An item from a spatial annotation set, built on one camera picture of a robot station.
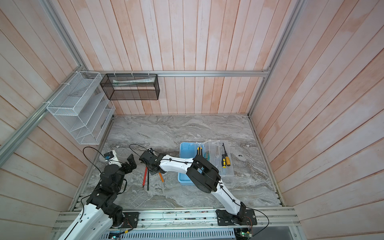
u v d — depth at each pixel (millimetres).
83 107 730
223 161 816
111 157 660
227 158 835
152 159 712
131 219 733
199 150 902
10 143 528
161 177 880
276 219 760
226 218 732
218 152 858
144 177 883
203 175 535
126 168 702
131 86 1036
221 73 1976
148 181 861
